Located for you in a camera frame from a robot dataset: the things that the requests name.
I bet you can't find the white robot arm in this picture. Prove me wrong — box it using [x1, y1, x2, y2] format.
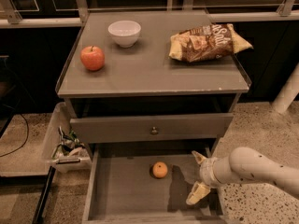
[186, 147, 299, 205]

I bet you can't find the metal railing frame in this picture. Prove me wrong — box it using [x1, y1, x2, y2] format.
[0, 0, 299, 27]

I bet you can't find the red apple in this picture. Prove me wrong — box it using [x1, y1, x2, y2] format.
[80, 46, 105, 71]

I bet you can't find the black cable on floor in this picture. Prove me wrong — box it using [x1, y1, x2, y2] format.
[0, 105, 30, 158]

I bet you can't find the open middle drawer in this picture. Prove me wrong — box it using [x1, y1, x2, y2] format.
[82, 141, 240, 224]

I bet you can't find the brown chip bag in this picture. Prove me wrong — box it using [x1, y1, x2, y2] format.
[169, 23, 253, 63]

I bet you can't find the white ceramic bowl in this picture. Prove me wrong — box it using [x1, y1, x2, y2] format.
[108, 21, 141, 48]

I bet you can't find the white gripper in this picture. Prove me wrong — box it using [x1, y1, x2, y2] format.
[186, 150, 219, 205]

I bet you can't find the grey drawer cabinet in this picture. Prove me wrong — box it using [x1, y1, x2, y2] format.
[56, 11, 250, 148]

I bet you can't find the orange fruit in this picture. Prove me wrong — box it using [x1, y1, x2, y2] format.
[152, 161, 168, 178]

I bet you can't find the top drawer with knob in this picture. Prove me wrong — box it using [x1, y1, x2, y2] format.
[70, 113, 233, 143]

